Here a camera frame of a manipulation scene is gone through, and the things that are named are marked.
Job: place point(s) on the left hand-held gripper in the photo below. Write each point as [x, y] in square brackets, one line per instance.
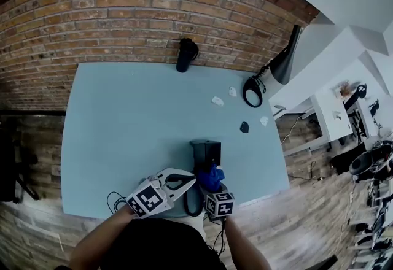
[147, 199]

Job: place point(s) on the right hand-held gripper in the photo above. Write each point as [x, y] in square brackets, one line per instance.
[219, 205]

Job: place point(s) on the blue microfibre cloth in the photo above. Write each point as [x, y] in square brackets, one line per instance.
[208, 178]

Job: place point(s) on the person's right forearm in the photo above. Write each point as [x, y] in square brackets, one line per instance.
[242, 244]

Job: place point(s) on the person's left forearm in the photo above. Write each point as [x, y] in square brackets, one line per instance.
[98, 232]

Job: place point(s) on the black telephone base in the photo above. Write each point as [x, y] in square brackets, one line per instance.
[212, 152]

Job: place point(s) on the person's black shirt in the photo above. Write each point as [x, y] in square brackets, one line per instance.
[159, 247]

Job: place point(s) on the small black plastic piece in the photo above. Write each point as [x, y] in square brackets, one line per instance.
[244, 127]

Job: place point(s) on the small white plastic piece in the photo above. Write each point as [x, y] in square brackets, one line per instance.
[264, 121]
[217, 101]
[232, 91]

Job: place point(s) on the dark brown chair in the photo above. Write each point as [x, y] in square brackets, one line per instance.
[325, 264]

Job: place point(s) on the black drinking bottle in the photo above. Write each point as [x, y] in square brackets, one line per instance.
[184, 57]

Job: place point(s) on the white office desk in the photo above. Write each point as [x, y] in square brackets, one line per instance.
[325, 103]

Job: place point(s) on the small white desk item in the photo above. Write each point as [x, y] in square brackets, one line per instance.
[337, 115]

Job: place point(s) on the black desk lamp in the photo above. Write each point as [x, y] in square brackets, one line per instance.
[284, 63]

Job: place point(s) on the dried plant in pot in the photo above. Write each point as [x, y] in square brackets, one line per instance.
[345, 89]

